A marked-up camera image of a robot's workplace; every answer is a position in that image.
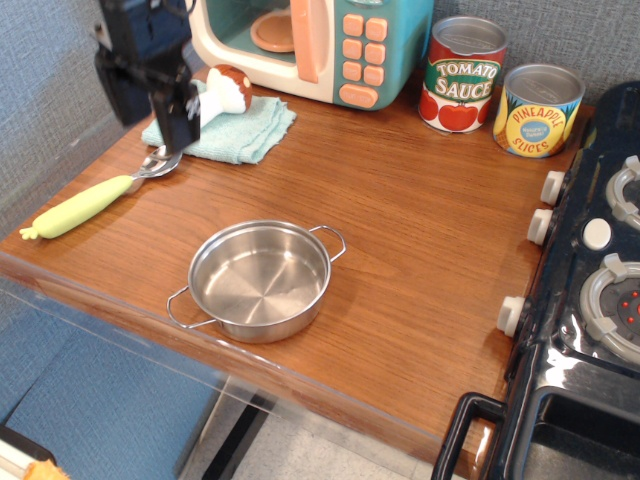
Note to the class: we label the white stove knob middle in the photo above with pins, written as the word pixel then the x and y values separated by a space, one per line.
pixel 539 226

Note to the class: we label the tray with orange object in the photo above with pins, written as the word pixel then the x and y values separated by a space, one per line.
pixel 22 458

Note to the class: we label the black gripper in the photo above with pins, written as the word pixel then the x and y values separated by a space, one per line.
pixel 143 43

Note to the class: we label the small stainless steel pan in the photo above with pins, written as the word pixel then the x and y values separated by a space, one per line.
pixel 258 281

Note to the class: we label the spoon with green handle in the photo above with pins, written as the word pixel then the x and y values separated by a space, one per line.
pixel 85 205

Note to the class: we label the white stove knob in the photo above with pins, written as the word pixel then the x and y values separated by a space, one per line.
pixel 509 314
pixel 552 187
pixel 539 226

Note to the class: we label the black toy stove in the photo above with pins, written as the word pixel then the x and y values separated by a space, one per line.
pixel 571 410

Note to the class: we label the light blue folded cloth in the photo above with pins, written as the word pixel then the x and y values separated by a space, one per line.
pixel 244 138

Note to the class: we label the white stove knob front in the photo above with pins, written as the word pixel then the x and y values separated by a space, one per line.
pixel 509 314

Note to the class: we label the orange microwave turntable plate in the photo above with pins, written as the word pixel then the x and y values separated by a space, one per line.
pixel 272 32

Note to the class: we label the plush toy mushroom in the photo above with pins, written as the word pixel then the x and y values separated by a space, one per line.
pixel 227 89

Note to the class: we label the white stove knob rear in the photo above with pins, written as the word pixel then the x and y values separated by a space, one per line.
pixel 552 187

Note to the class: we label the teal toy microwave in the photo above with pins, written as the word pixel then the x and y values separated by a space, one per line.
pixel 357 54

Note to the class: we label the tomato sauce can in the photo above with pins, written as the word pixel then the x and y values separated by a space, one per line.
pixel 464 62

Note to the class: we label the pineapple slices can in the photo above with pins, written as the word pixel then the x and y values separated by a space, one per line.
pixel 537 109

